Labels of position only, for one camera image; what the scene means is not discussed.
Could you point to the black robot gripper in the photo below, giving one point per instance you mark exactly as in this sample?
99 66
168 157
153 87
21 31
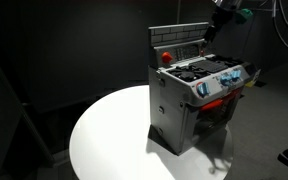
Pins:
220 17

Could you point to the orange round stove button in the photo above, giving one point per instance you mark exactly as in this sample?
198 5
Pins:
166 57

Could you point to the grey toy stove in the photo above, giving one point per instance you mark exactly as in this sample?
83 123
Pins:
196 93

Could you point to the green wrist connector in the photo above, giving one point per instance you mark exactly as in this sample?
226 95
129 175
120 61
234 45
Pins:
242 15

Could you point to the round white side table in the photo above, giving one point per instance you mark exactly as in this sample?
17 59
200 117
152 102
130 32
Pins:
113 140

